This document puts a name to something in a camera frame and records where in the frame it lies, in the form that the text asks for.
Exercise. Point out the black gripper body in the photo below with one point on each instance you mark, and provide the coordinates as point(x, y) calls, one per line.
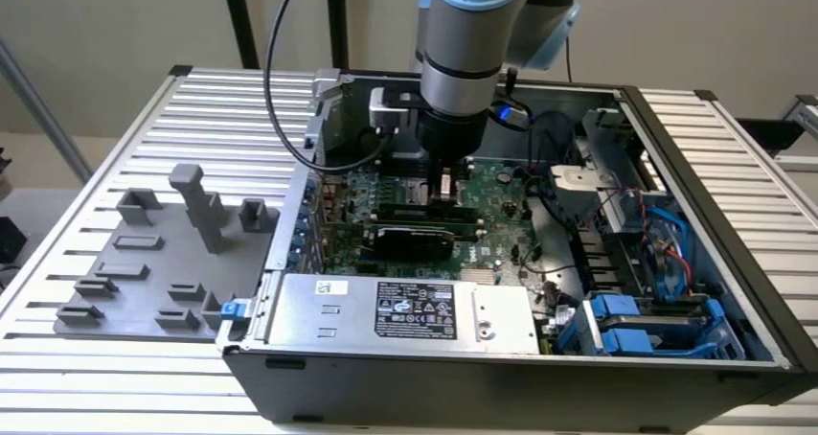
point(450, 135)

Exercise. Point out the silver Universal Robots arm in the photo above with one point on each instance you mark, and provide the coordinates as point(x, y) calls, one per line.
point(470, 32)

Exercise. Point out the green RAM stick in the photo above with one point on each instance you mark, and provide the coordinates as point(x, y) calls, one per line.
point(409, 223)

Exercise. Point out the blue USB plug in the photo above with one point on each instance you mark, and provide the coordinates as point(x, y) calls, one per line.
point(512, 115)

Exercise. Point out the green Dell motherboard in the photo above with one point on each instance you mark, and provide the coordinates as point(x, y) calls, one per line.
point(498, 234)

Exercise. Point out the black graphics card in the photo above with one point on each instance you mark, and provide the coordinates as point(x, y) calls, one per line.
point(413, 243)

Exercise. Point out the gold chipset heatsink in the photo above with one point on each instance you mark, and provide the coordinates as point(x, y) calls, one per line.
point(478, 277)

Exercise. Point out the silver metal drive cage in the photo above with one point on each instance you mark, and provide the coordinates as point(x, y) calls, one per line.
point(594, 181)

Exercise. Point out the silver power supply unit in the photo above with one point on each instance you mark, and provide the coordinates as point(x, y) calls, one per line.
point(397, 310)

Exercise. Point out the black stand pole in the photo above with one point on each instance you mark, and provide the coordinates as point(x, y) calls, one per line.
point(339, 20)
point(239, 20)

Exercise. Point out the blue disk bay caddy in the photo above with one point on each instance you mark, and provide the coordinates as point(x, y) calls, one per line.
point(624, 320)

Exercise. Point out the black open PC case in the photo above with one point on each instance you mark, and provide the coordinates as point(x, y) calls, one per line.
point(512, 387)

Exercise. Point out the blue case latch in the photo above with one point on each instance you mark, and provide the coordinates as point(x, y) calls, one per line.
point(233, 310)

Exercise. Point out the grey parts rack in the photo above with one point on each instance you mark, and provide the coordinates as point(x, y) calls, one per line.
point(161, 272)

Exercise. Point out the grey aluminium pole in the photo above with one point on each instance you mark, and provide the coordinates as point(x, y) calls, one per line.
point(42, 109)

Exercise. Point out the black box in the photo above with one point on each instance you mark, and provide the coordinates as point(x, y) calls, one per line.
point(10, 241)

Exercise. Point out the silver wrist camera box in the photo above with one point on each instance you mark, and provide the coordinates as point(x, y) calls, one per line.
point(388, 109)

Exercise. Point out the aluminium profile frame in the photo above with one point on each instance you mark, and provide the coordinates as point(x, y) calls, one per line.
point(799, 128)

